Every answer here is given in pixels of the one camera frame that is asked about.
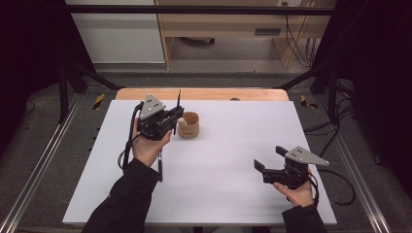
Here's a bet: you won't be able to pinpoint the black metal stand frame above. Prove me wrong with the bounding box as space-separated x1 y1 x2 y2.
57 61 125 124
275 61 341 125

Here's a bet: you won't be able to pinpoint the hand-held gripper cable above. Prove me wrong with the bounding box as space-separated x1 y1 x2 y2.
309 168 357 207
117 100 145 173

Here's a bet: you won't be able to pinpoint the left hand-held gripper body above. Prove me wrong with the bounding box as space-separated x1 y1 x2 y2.
137 93 176 142

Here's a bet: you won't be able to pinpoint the black curtain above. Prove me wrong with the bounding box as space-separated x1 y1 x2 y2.
0 0 95 156
312 0 412 198

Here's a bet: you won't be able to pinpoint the black floor cables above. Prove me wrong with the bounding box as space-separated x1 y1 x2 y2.
304 81 358 158

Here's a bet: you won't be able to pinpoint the grey desk label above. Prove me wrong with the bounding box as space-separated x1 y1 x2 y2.
254 28 282 37

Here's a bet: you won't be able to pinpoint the hanging black desk cables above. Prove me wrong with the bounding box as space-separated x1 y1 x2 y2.
281 1 320 68

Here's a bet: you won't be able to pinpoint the white cabinet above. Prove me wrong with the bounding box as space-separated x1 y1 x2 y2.
64 0 166 65

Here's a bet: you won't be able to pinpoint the thick black makeup brush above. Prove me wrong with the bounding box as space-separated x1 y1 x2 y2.
156 150 164 183

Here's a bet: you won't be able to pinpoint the light wooden desk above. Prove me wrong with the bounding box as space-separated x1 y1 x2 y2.
154 0 336 70

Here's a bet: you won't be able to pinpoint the right hand-held gripper cable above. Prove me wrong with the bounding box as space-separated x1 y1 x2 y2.
309 168 357 207

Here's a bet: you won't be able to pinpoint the aluminium floor rail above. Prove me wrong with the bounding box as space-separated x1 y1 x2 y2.
315 96 392 233
0 93 82 233

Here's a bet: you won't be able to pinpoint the left hand-held gripper cable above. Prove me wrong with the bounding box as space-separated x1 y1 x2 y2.
117 100 145 173

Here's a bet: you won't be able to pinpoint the black horizontal frame bar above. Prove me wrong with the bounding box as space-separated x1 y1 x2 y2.
62 4 336 17

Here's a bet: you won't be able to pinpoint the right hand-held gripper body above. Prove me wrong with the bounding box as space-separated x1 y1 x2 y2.
261 146 330 190

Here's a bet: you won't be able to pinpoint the wooden cup with animal figure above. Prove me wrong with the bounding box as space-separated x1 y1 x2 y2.
176 111 201 140

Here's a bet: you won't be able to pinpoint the person's right hand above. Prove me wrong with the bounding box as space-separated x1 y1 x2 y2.
272 166 316 208

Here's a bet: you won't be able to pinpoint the white table board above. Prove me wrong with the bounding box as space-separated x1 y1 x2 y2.
61 99 338 226

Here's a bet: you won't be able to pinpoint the person's left hand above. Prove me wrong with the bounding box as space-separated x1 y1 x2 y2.
131 117 173 168

